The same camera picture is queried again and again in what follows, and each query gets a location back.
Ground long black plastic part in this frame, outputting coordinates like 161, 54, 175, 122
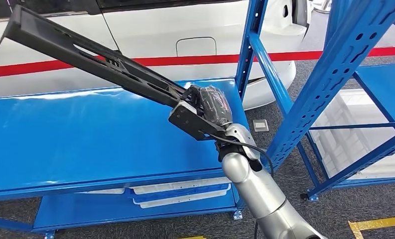
0, 4, 198, 110

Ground blue metal shelf rack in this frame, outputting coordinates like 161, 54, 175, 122
0, 0, 395, 239
296, 14, 395, 203

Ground red barrier belt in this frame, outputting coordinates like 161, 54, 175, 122
0, 46, 395, 79

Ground grey floor outlet box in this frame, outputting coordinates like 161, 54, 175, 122
253, 119, 269, 132

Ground blue plastic crate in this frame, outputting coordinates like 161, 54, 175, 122
126, 183, 233, 203

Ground white car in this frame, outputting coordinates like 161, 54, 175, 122
0, 0, 312, 111

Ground large white plastic crate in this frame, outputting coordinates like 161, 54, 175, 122
311, 89, 395, 180

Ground yellow floor tape square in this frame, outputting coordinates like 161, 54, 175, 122
348, 216, 395, 239

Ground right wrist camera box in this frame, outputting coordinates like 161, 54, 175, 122
168, 100, 229, 142

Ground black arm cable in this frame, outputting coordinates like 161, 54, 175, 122
199, 130, 274, 239

